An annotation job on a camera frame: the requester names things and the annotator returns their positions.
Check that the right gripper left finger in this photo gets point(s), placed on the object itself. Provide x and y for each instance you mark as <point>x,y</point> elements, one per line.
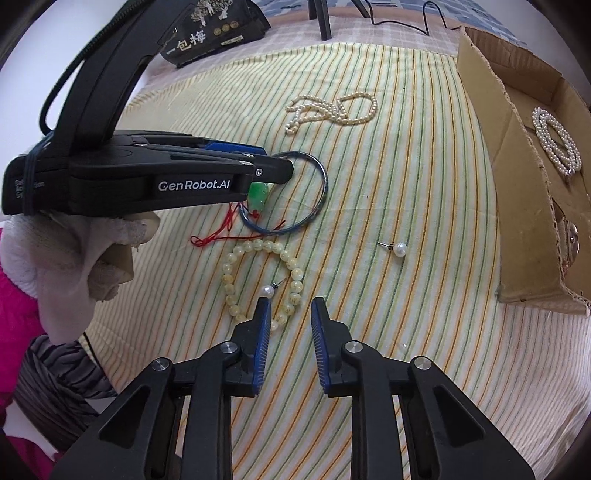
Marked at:
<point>253,339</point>

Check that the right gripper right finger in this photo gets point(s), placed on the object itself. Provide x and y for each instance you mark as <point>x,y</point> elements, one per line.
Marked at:
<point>336,377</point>

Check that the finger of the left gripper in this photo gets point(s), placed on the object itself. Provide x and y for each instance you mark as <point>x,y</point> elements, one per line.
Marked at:
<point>230,147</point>
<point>270,169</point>

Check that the pearl stud earring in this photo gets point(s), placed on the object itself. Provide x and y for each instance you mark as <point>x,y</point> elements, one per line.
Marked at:
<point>268,291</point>
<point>399,249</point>

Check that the pink sleeve forearm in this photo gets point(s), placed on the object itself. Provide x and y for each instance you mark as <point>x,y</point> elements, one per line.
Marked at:
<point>21,458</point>

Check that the white gloved left hand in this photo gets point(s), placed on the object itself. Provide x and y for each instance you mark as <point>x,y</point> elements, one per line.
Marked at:
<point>69,263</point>

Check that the black snack bag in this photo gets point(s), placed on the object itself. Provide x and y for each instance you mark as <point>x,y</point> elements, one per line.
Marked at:
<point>212,27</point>

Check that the yellow striped cloth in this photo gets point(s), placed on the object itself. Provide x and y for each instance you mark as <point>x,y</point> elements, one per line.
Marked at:
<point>406,162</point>

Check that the black tripod stand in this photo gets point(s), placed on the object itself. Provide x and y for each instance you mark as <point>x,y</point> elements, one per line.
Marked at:
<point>319,10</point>

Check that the pink plaid bed sheet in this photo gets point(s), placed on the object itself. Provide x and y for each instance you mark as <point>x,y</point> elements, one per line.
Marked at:
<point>294,31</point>

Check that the cardboard box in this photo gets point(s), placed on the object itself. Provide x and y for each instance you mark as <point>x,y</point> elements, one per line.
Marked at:
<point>506,83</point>

